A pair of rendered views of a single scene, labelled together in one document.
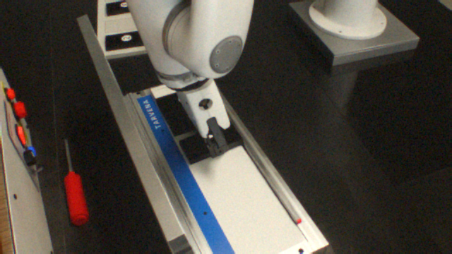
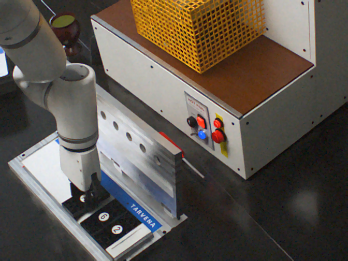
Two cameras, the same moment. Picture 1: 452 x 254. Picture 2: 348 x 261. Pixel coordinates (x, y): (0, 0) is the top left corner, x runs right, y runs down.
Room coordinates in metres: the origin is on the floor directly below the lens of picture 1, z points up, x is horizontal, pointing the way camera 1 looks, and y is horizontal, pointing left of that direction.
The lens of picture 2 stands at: (1.52, 0.16, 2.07)
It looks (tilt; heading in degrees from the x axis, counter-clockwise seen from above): 44 degrees down; 175
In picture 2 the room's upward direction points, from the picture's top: 12 degrees counter-clockwise
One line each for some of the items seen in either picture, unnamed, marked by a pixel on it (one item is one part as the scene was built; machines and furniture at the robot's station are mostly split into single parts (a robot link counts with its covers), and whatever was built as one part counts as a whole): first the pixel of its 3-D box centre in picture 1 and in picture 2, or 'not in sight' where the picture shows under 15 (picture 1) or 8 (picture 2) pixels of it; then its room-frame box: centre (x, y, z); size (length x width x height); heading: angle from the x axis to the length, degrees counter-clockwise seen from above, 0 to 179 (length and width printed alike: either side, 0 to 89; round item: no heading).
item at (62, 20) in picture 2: not in sight; (67, 34); (-0.12, 0.06, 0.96); 0.09 x 0.09 x 0.11
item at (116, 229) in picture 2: (184, 101); (117, 231); (0.59, 0.08, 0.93); 0.10 x 0.05 x 0.01; 116
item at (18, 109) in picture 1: (20, 110); (218, 136); (0.48, 0.34, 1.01); 0.03 x 0.02 x 0.03; 26
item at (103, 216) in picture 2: (194, 117); (104, 218); (0.54, 0.06, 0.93); 0.10 x 0.05 x 0.01; 116
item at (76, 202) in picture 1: (72, 177); (180, 156); (0.41, 0.26, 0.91); 0.18 x 0.03 x 0.03; 22
